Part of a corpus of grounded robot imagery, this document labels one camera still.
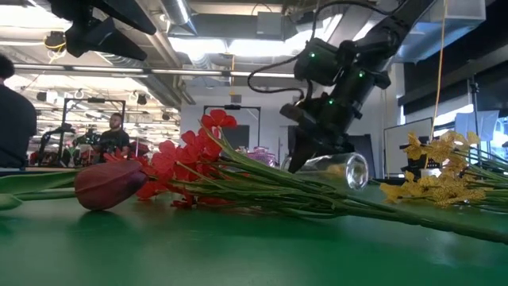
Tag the black gantry frame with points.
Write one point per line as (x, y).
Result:
(232, 107)
(95, 100)

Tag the green felt table mat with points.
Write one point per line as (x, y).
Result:
(198, 254)

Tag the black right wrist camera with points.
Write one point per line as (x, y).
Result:
(295, 113)

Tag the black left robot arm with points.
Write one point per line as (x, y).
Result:
(103, 35)

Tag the black light tripod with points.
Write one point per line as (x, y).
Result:
(475, 107)

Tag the white board panel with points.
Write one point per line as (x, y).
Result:
(409, 147)

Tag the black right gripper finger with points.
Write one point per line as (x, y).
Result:
(302, 155)

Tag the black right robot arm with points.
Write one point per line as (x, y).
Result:
(381, 35)

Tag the person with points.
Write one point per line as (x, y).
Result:
(16, 119)
(114, 139)

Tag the orange small-flower bunch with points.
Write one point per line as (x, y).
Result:
(448, 190)

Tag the white softbox panel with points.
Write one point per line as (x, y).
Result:
(476, 125)

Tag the dark red artificial tulip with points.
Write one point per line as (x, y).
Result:
(107, 184)

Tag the yellow daffodil bunch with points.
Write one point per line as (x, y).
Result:
(440, 149)

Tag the black background robot arm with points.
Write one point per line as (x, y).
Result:
(51, 135)

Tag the pink ribbed glass vase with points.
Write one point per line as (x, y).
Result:
(262, 155)

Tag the clear glass vase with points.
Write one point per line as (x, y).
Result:
(345, 171)

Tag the red artificial flower bunch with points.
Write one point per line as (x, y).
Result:
(119, 155)
(206, 149)

